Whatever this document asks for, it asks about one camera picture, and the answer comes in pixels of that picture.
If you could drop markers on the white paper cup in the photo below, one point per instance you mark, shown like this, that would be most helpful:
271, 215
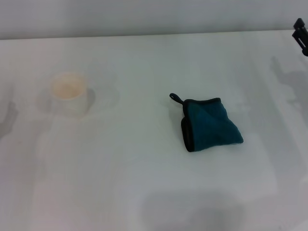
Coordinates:
72, 103

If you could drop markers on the blue rag with black trim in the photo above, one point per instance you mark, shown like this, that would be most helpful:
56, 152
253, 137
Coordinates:
209, 125

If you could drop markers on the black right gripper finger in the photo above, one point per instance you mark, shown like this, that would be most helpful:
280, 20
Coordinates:
302, 38

